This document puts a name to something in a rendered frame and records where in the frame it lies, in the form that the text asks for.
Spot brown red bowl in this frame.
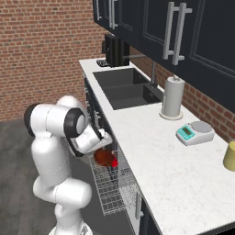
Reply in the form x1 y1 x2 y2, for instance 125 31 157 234
93 149 118 167

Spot black coffee machine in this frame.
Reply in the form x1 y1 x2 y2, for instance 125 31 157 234
96 33 131 69

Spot red cup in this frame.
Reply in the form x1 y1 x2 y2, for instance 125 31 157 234
110 150 119 169

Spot silver cupboard handle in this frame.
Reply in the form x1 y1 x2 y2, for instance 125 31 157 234
134 190 145 220
95 0 103 22
107 0 119 31
172 2 194 66
162 1 180 61

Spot yellow pot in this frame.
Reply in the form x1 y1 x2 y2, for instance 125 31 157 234
222 140 235 173

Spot dark lower drawer fronts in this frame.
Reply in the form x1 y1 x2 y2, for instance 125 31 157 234
82 71 116 149

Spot grey sink tap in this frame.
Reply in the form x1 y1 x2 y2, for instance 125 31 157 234
121 53 159 90

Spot silver lower cupboard handle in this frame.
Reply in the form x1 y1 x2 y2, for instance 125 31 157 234
134 190 145 220

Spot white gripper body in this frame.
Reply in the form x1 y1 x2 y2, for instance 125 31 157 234
75 128 114 155

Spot white paper towel roll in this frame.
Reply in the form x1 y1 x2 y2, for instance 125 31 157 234
158 74 186 121

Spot dark lower cupboard door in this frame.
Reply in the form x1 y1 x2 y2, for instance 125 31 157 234
138 196 162 235

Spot white kitchen scale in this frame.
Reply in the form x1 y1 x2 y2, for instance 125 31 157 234
175 120 216 147

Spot wire dishwasher rack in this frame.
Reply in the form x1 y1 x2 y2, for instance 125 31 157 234
89 144 140 217

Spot dark sink basin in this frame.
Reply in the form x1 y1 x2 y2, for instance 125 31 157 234
92 67 163 111

